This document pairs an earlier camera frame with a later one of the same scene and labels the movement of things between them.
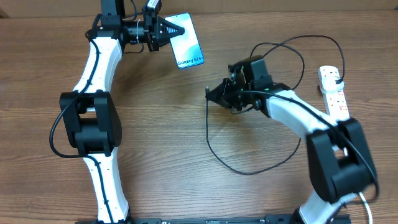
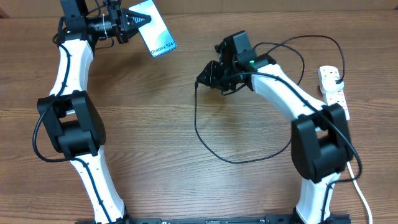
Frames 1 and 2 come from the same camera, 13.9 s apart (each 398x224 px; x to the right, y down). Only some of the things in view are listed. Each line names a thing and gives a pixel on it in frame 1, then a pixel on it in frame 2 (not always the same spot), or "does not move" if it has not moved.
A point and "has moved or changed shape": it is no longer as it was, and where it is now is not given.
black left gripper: (153, 27) to (120, 22)
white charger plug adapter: (327, 79) does not move
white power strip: (336, 104) does not move
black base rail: (268, 219) does not move
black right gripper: (223, 93) to (212, 71)
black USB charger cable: (276, 45) to (274, 45)
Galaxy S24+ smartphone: (186, 47) has moved or changed shape
